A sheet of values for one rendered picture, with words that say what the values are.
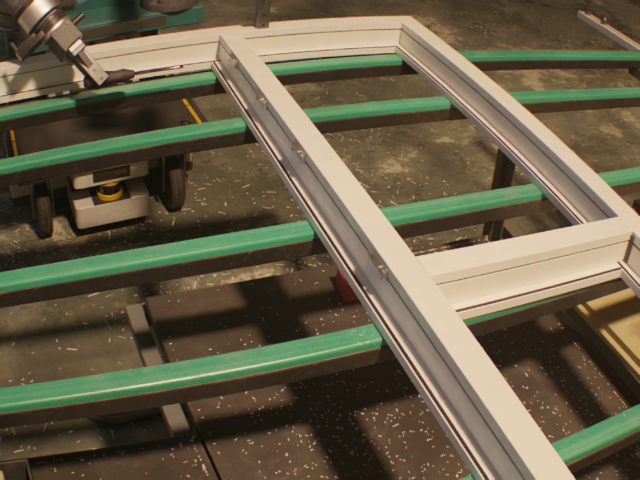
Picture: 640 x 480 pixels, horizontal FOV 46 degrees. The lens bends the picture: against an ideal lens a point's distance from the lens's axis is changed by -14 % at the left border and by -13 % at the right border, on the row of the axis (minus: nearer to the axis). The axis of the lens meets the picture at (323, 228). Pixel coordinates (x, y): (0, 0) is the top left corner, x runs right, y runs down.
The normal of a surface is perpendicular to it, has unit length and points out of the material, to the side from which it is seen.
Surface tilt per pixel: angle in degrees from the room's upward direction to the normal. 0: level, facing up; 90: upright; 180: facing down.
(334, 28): 90
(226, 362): 0
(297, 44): 90
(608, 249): 90
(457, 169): 0
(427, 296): 0
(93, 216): 90
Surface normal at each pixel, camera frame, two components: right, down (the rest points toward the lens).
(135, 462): 0.07, -0.83
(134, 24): 0.43, 0.54
